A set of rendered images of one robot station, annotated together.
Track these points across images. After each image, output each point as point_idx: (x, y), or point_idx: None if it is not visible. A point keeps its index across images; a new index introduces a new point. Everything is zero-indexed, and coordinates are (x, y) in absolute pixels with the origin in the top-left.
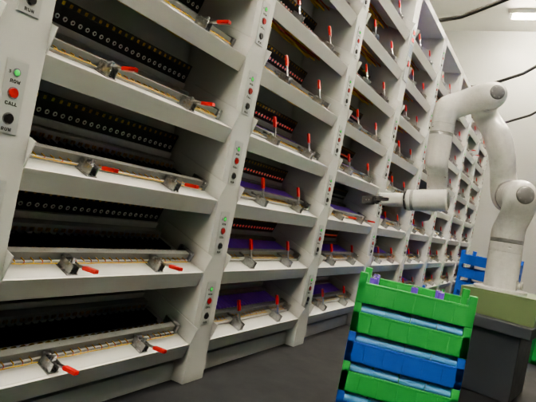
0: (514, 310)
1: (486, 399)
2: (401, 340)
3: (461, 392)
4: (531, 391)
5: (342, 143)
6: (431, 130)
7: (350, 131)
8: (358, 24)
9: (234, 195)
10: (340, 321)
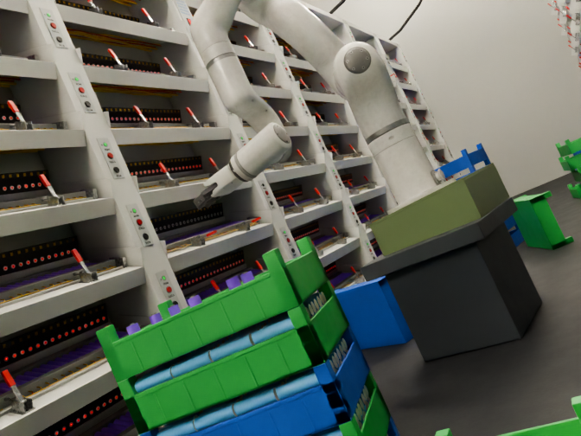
0: (445, 211)
1: (489, 351)
2: (216, 398)
3: (454, 365)
4: (556, 291)
5: (175, 156)
6: (206, 67)
7: (131, 136)
8: (36, 6)
9: None
10: None
